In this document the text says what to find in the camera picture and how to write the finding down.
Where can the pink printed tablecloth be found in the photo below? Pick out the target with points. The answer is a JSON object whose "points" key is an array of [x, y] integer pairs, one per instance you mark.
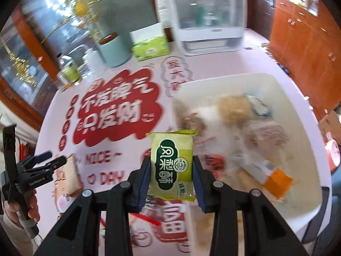
{"points": [[120, 152]]}

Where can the teal canister brown lid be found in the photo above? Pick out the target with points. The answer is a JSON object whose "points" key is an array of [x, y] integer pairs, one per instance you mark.
{"points": [[114, 52]]}

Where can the clear yellow cracker packet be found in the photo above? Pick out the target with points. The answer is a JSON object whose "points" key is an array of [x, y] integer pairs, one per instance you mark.
{"points": [[234, 109]]}

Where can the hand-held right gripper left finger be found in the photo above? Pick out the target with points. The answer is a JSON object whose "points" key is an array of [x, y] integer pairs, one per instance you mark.
{"points": [[145, 188]]}

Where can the person's left forearm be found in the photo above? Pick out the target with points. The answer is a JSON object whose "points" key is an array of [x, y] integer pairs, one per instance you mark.
{"points": [[13, 238]]}

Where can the orange white snack packet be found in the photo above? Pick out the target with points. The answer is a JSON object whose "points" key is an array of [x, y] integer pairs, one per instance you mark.
{"points": [[277, 184]]}

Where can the person's left hand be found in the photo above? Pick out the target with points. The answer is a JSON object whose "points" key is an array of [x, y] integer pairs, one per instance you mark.
{"points": [[34, 208]]}

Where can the glass door gold ornament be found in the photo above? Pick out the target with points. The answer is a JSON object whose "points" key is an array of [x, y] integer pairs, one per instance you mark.
{"points": [[21, 72], [112, 5]]}

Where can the green label glass bottle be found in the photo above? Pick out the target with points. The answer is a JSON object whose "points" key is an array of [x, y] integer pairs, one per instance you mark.
{"points": [[69, 72]]}

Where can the pink plastic bucket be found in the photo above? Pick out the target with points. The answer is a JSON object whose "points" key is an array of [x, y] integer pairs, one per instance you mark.
{"points": [[334, 154]]}

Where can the cardboard box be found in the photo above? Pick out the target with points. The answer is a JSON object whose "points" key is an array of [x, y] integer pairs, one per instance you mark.
{"points": [[329, 126]]}

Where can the blue snack packet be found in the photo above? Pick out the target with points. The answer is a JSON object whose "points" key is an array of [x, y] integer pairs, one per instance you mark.
{"points": [[259, 105]]}

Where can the green tissue box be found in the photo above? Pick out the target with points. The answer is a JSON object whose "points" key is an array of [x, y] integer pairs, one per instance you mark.
{"points": [[150, 45]]}

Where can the beige paper snack packet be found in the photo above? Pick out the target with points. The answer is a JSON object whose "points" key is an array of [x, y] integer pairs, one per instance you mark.
{"points": [[72, 176]]}

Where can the orange wooden cabinet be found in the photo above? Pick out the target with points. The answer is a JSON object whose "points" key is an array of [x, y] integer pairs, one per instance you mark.
{"points": [[301, 45]]}

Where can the clear brown cake packet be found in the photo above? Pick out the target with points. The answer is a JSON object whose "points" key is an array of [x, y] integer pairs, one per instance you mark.
{"points": [[266, 136]]}

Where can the white countertop sterilizer cabinet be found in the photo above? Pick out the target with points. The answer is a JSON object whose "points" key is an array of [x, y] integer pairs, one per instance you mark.
{"points": [[207, 24]]}

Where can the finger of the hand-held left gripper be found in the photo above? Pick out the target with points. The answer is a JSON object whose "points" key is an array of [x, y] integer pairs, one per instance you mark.
{"points": [[54, 163], [42, 157]]}

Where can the white plastic bottle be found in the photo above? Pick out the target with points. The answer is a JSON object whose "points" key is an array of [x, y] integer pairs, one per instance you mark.
{"points": [[93, 60]]}

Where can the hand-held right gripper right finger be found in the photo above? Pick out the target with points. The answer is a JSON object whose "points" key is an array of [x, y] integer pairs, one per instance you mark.
{"points": [[199, 190]]}

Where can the green yellow pastry packet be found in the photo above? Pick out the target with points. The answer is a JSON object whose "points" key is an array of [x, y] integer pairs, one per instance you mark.
{"points": [[171, 160]]}

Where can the white plastic storage bin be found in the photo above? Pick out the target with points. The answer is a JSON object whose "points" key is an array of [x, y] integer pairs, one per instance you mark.
{"points": [[293, 218]]}

